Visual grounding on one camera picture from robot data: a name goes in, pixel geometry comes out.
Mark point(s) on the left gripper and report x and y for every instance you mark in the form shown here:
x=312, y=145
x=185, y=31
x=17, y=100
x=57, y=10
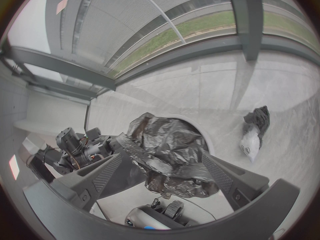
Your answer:
x=97, y=151

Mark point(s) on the black plastic bag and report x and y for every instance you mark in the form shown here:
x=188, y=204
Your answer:
x=170, y=149

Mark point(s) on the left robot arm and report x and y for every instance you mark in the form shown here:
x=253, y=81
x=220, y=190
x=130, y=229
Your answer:
x=67, y=141

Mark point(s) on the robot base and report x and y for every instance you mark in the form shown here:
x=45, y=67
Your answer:
x=137, y=215

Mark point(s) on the crumpled black plastic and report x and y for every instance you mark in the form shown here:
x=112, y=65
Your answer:
x=261, y=116

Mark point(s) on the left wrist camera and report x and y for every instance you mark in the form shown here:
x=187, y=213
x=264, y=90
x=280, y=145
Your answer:
x=92, y=134

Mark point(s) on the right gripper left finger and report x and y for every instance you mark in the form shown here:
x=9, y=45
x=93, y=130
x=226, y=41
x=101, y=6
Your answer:
x=105, y=176

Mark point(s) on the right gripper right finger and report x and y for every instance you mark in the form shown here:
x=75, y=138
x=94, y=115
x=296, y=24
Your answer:
x=222, y=176

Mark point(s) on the window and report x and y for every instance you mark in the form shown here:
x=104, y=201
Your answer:
x=246, y=21

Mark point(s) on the white trash bin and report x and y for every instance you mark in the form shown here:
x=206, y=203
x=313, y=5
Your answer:
x=207, y=139

